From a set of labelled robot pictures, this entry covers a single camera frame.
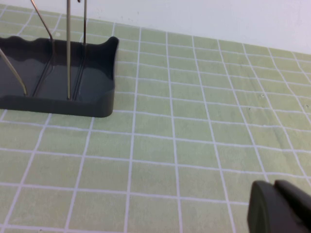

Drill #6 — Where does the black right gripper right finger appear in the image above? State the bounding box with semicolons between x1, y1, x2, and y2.
275;179;311;233

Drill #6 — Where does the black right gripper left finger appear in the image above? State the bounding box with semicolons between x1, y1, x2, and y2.
246;180;302;233

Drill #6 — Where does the dark grey wire lid rack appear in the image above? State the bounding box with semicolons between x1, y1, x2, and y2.
0;0;120;118

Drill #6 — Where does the green checked tablecloth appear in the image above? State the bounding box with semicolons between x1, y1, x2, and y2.
0;4;311;233

